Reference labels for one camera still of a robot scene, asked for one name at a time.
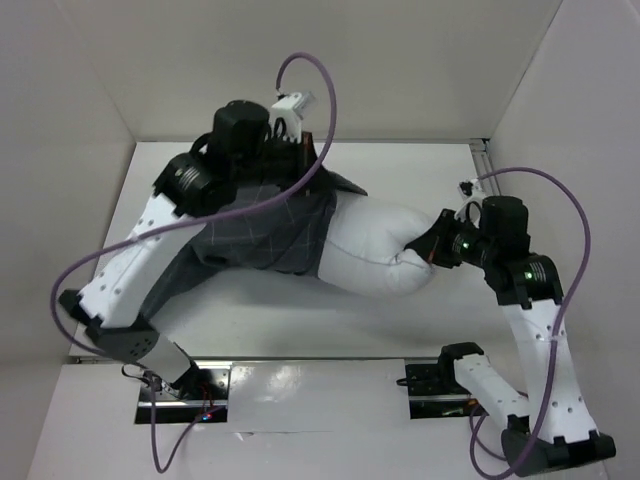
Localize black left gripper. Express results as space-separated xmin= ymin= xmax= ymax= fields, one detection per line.
xmin=235 ymin=128 xmax=336 ymax=196

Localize white pillow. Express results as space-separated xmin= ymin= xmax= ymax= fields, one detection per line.
xmin=317 ymin=192 xmax=435 ymax=297

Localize dark grey checked pillowcase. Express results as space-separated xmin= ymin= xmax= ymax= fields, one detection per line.
xmin=140 ymin=172 xmax=367 ymax=320

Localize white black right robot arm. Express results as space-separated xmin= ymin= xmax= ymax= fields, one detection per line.
xmin=407 ymin=196 xmax=616 ymax=478

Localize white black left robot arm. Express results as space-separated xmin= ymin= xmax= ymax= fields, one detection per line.
xmin=54 ymin=92 xmax=320 ymax=399

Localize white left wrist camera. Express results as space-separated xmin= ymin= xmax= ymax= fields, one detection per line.
xmin=269 ymin=91 xmax=317 ymax=143

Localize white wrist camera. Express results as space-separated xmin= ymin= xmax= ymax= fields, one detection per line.
xmin=456 ymin=179 xmax=486 ymax=226
xmin=269 ymin=91 xmax=317 ymax=143

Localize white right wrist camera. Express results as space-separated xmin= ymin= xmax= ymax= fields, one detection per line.
xmin=456 ymin=179 xmax=486 ymax=226

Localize aluminium frame rail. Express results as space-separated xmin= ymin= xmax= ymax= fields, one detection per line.
xmin=469 ymin=139 xmax=501 ymax=195

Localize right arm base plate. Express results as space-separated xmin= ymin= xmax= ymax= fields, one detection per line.
xmin=396 ymin=359 xmax=484 ymax=420

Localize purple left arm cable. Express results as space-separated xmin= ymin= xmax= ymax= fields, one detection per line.
xmin=51 ymin=51 xmax=339 ymax=474

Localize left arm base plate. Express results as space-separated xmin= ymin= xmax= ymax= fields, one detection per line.
xmin=134 ymin=361 xmax=231 ymax=425

